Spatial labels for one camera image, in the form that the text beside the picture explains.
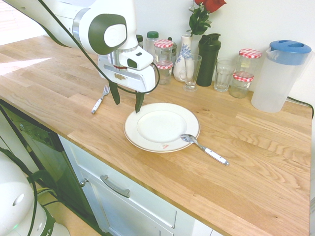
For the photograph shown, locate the silver drawer handle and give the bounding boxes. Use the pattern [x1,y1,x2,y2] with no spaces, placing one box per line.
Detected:
[99,174,130,198]

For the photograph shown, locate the dark built-in dishwasher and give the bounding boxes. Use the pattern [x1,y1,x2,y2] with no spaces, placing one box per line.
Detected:
[0,99,94,223]

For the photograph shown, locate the footed sundae glass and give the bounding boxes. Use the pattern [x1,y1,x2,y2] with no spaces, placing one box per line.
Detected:
[182,54,203,92]

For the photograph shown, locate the clear green-capped bottle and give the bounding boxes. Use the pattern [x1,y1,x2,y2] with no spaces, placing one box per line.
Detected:
[146,30,159,58]

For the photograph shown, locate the white vase blue floral print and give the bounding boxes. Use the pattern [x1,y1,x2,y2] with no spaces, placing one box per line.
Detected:
[173,33,193,83]

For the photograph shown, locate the clear ribbed glass tumbler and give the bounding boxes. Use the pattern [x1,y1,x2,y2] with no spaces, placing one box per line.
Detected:
[213,57,237,93]

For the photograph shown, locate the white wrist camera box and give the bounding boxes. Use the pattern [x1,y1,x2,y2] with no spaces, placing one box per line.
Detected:
[119,50,155,71]

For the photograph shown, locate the tall jar red-checked lid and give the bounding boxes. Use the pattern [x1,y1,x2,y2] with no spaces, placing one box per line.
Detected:
[237,48,263,75]
[154,39,175,63]

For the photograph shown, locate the red rose with leaves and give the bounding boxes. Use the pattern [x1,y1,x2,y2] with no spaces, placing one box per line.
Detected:
[186,0,227,38]

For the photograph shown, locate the black power cable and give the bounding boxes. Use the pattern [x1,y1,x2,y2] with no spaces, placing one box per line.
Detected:
[286,96,315,117]

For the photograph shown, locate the white-handled steel fork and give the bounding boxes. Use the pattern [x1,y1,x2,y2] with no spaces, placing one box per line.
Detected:
[91,85,110,115]

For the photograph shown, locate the glass jar black knob lid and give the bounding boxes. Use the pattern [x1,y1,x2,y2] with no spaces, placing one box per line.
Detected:
[167,36,178,62]

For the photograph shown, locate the white gold-rimmed plate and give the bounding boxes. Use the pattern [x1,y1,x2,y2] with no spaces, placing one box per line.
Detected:
[124,102,201,153]

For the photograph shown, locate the translucent pitcher blue lid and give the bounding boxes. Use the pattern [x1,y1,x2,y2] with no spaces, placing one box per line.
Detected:
[251,39,313,114]

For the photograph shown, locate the white-handled steel spoon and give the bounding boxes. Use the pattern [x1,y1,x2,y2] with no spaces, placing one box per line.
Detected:
[180,133,230,167]

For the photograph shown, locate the white cabinet drawer front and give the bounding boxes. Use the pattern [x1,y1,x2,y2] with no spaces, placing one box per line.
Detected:
[57,134,213,236]

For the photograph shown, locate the small jar red-checked lid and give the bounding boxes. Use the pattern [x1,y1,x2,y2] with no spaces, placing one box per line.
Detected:
[229,71,255,99]
[156,61,174,86]

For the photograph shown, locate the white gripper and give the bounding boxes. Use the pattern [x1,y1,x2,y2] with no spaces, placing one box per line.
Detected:
[98,55,158,114]

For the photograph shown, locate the black shaker bottle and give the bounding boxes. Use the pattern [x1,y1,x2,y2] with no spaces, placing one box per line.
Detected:
[196,33,222,88]

